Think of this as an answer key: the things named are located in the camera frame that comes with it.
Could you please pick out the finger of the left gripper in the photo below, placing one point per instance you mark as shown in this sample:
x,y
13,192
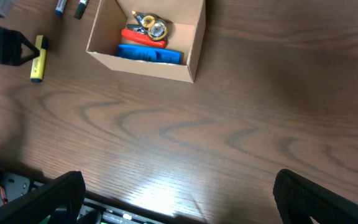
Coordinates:
x,y
34,51

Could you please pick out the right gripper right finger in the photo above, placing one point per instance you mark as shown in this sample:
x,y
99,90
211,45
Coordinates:
x,y
300,200

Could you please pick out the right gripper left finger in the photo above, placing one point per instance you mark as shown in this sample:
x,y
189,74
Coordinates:
x,y
60,200

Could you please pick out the yellow highlighter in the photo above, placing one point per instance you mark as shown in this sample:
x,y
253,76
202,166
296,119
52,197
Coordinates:
x,y
38,63

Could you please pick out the blue whiteboard marker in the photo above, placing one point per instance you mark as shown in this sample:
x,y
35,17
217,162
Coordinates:
x,y
60,7

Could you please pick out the black whiteboard marker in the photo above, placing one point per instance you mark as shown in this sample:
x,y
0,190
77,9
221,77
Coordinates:
x,y
82,5

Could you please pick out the blue plastic whiteboard eraser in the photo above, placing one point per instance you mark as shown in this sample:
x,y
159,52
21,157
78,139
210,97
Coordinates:
x,y
148,54

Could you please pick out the correction tape dispenser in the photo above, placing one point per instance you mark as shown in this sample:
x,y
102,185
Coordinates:
x,y
155,26

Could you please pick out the cardboard box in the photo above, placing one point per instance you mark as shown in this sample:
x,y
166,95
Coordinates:
x,y
186,21

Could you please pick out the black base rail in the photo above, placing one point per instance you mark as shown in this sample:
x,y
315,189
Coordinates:
x,y
13,186

